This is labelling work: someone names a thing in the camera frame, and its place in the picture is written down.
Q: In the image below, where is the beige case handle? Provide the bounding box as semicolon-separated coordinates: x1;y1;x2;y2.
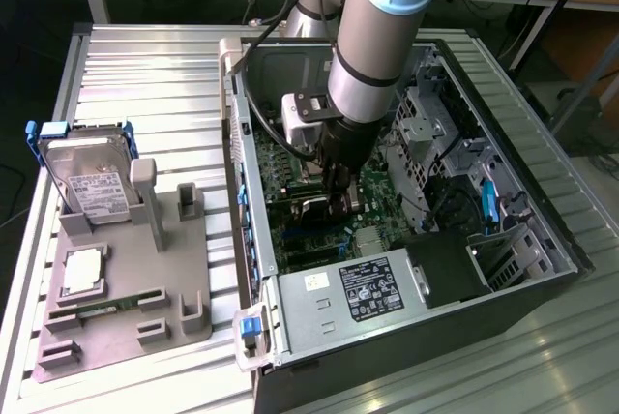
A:
218;36;249;77

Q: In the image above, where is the metal disk bay cage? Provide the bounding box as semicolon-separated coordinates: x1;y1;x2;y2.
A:
386;84;452;234

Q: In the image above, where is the grey parts rack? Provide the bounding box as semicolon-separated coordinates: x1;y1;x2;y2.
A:
36;157;215;384

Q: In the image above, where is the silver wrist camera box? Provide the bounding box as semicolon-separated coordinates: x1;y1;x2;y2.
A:
280;89;340;160

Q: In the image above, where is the green motherboard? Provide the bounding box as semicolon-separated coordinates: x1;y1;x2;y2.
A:
253;112;403;276

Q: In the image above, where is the black expansion slot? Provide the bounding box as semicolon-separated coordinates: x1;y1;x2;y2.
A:
284;246;340;271

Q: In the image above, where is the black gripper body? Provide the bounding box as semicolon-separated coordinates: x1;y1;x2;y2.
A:
316;115;383;189

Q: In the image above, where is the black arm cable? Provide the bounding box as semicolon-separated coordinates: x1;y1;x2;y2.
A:
239;0;331;162

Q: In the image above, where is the green RAM stick in slot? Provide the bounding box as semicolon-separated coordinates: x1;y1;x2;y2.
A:
284;180;326;196

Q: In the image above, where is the blue disk caddy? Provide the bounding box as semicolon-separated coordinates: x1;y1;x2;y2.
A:
23;118;141;202

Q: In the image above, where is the silver CPU chip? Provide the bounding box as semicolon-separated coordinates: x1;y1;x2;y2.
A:
62;251;104;296

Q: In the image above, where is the silver chipset heatsink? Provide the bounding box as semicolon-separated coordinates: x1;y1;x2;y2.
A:
356;228;386;252

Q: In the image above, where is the open black PC case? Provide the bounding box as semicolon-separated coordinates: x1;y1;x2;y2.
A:
220;36;597;414

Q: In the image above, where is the grey power supply unit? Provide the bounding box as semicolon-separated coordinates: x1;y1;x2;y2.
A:
274;249;432;356

